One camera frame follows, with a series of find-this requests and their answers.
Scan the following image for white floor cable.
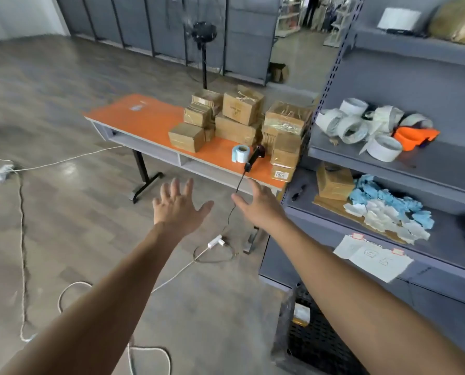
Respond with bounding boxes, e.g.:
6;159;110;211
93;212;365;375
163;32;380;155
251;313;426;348
0;145;213;375

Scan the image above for big white paper roll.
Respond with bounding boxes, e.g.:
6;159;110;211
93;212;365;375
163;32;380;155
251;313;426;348
376;7;423;34

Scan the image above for orange top table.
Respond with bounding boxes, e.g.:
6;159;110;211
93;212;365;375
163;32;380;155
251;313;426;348
84;93;288;255

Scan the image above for person's left hand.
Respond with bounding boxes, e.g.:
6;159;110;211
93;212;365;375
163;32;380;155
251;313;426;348
153;177;214;239

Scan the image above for brown plastic bag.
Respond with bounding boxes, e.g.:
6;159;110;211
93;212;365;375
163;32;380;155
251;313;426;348
427;0;465;48

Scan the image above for grey partition panels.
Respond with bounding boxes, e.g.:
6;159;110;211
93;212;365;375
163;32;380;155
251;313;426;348
54;0;282;86

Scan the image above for grey metal shelf unit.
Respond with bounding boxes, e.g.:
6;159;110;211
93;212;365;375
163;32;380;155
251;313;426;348
258;0;465;375

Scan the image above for black barcode scanner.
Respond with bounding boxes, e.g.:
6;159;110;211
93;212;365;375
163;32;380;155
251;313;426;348
244;144;266;173

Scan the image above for black scanner cable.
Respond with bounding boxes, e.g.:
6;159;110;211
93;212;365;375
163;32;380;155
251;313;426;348
193;172;249;264

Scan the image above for pile of blue white foam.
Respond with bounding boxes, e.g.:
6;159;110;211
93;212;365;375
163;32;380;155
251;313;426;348
343;174;435;246

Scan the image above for large white paper sheet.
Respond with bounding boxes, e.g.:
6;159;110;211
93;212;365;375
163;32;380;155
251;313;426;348
349;243;415;284

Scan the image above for light blue label roll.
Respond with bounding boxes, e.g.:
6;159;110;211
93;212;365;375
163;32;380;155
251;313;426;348
231;144;251;164

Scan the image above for small brown cardboard box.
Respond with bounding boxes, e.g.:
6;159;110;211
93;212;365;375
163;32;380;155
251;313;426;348
316;162;356;202

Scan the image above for small white yellow box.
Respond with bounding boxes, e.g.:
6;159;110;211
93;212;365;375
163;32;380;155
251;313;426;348
293;303;311;328

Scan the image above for open cardboard box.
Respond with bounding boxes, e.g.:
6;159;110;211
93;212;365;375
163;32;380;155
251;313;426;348
269;62;290;83

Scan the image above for black mesh crate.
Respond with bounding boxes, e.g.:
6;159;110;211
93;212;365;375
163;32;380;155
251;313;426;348
271;284;370;375

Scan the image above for pile of white label rolls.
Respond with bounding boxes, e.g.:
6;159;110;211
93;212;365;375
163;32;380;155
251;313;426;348
315;98;435;163

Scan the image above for small white paper sheet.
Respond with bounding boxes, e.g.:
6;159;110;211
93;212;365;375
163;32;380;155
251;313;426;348
333;233;368;260

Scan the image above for black standing fan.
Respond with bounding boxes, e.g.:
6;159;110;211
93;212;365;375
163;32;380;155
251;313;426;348
182;11;222;90

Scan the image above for pile of cardboard boxes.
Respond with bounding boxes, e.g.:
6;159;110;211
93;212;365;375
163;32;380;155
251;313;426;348
168;84;313;183

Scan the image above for person's left forearm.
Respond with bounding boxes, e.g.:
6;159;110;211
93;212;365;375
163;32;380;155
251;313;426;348
0;223;188;375

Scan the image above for orange tape dispenser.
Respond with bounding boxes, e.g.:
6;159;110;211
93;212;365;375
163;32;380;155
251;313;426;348
392;126;440;152

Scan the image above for white background shelf rack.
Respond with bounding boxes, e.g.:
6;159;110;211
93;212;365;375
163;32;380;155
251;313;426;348
323;0;359;48
275;0;308;38

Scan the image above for person's right forearm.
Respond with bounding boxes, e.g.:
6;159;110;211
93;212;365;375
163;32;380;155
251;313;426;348
271;220;465;375

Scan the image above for person's right hand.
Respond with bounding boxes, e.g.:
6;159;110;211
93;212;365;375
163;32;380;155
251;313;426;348
231;178;292;234

